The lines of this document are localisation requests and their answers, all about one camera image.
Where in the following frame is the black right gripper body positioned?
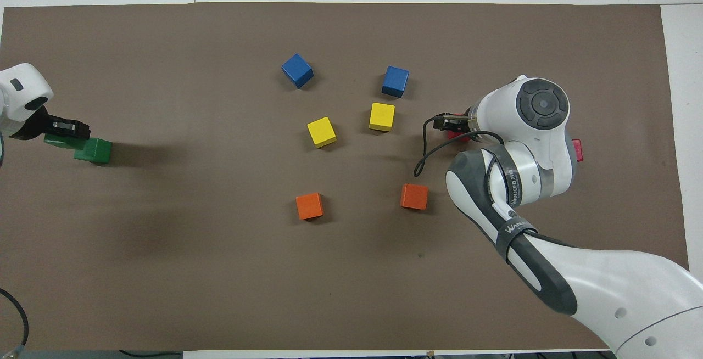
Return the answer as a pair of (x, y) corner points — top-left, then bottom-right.
(442, 113), (471, 132)

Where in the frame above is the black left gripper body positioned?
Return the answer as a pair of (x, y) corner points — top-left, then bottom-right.
(10, 108), (53, 142)

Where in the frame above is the green wooden block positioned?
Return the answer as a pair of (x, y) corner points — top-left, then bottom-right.
(44, 133), (88, 151)
(74, 138), (114, 165)

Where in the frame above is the yellow wooden block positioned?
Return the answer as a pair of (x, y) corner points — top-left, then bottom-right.
(306, 116), (338, 149)
(369, 102), (396, 132)

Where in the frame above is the blue wooden block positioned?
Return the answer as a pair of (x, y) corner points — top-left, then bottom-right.
(281, 53), (315, 89)
(381, 65), (410, 99)

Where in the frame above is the orange wooden block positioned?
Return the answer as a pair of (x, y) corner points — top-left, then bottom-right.
(400, 183), (429, 211)
(295, 192), (325, 221)

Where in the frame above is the brown paper mat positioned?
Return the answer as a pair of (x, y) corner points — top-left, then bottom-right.
(0, 2), (698, 350)

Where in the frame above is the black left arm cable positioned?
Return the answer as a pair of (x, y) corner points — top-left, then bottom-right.
(0, 287), (30, 350)

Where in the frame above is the thin black floor cable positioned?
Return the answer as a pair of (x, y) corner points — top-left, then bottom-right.
(119, 350), (183, 358)

